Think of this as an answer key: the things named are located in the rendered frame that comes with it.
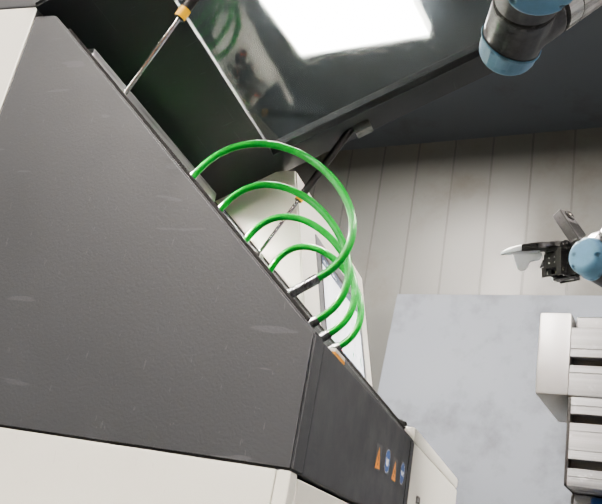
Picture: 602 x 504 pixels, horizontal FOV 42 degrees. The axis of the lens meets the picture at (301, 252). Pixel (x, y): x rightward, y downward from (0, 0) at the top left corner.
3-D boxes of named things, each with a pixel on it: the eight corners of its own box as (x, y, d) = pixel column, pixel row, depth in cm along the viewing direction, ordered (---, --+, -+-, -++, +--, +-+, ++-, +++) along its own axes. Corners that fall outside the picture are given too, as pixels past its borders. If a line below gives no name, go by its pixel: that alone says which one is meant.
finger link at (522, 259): (500, 269, 179) (542, 268, 176) (499, 244, 180) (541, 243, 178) (500, 273, 181) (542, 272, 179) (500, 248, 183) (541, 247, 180)
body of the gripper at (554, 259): (538, 277, 177) (585, 268, 168) (537, 241, 179) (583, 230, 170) (559, 284, 181) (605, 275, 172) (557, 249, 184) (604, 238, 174)
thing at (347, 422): (302, 476, 89) (325, 342, 95) (266, 470, 91) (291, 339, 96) (400, 525, 143) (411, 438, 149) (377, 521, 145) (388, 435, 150)
